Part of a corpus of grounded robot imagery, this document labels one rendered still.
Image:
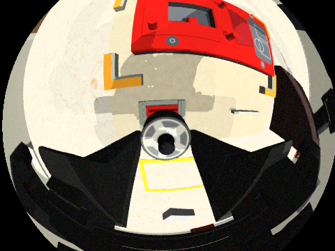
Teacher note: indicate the yellow rectangular outline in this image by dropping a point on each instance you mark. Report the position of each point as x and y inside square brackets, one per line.
[152, 160]

